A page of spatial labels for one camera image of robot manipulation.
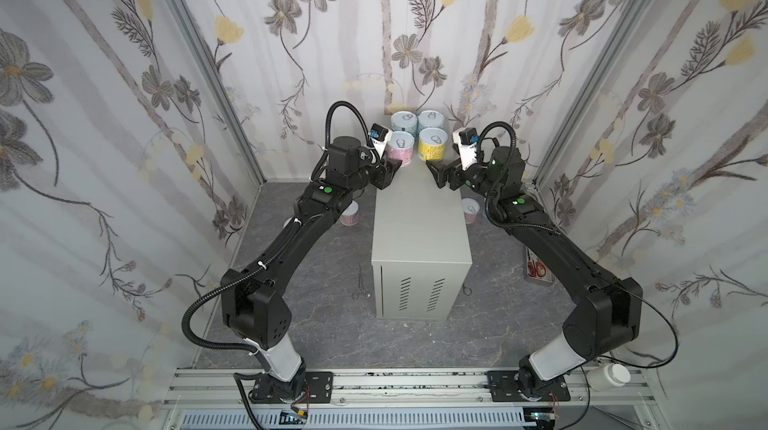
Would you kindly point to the white plastic bottle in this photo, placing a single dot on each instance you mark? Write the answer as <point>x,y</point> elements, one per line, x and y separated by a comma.
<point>608,377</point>

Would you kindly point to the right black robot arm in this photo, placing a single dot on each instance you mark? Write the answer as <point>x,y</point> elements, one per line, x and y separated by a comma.
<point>607,312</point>

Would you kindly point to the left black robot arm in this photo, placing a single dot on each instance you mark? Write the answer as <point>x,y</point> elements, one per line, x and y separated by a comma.
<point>251,299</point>

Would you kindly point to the grey metal cabinet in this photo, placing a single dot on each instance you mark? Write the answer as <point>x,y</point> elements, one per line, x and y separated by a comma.
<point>420,252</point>

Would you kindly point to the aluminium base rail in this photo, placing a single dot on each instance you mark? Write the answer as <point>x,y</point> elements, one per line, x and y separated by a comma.
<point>407,363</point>

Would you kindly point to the pink can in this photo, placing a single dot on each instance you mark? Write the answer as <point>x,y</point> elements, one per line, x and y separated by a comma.
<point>401,147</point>
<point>471,209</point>
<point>350,216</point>

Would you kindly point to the teal coconut can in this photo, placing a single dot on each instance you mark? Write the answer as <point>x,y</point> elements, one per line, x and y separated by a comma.
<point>405,121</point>
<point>430,119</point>

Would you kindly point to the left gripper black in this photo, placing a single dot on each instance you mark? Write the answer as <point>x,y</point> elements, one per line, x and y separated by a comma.
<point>383,176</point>

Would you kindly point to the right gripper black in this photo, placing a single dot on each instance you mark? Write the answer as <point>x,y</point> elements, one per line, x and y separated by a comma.
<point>450,172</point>

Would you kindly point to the yellow label can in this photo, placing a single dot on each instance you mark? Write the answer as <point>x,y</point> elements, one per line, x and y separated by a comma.
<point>432,144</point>

